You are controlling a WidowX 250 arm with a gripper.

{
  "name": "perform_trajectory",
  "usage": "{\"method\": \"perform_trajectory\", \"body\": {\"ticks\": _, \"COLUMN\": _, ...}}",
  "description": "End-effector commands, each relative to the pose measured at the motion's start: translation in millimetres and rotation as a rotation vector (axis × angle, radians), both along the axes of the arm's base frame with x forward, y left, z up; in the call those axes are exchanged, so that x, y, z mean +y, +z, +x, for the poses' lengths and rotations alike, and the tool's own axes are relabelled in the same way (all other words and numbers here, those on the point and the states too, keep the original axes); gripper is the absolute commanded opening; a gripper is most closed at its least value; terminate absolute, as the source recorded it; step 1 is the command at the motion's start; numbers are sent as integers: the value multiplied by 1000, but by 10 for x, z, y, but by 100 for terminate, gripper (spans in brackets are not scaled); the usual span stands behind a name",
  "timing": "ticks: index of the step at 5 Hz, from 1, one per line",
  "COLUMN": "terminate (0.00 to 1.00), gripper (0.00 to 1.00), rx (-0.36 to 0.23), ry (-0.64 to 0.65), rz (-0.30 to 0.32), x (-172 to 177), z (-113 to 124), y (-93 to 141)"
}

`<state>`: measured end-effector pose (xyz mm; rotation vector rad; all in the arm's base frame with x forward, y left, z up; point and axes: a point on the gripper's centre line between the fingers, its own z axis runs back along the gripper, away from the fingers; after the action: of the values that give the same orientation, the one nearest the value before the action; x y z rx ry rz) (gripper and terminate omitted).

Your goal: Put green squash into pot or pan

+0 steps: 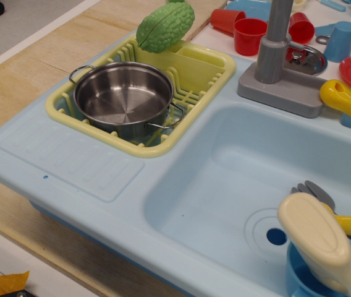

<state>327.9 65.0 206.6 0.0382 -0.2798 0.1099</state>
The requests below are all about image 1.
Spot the stainless steel pot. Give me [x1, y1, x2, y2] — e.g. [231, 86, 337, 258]
[69, 62, 176, 140]

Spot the pale yellow dish rack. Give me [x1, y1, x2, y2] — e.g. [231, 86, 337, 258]
[45, 33, 236, 158]

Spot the red plastic cup right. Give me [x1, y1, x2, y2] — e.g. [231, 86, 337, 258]
[289, 12, 315, 44]

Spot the blue plastic cup upside-down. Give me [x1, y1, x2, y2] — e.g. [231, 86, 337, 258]
[324, 21, 351, 62]

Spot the light blue toy sink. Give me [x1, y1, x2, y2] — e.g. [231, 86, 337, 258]
[0, 57, 351, 296]

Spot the green bumpy toy squash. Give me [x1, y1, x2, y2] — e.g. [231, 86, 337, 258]
[136, 2, 195, 53]

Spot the blue plastic utensil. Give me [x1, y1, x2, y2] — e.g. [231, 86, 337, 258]
[315, 24, 335, 37]

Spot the yellow tape piece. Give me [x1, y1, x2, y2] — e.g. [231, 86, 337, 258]
[0, 270, 30, 296]

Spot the yellow toy bottle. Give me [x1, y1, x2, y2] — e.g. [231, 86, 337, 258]
[319, 80, 351, 118]

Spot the red plastic cup upright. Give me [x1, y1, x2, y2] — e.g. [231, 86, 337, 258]
[234, 18, 268, 56]

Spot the steel pot lid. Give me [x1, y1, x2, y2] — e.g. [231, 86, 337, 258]
[284, 46, 328, 75]

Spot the red plastic cup lying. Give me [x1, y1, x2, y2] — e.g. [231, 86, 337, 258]
[210, 9, 246, 35]

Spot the grey toy faucet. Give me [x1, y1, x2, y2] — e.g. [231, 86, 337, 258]
[237, 1, 325, 118]

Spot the blue plastic cup in sink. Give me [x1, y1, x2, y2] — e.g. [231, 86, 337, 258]
[285, 242, 351, 297]

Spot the blue plastic plate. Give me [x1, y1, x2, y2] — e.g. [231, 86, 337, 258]
[225, 0, 271, 22]

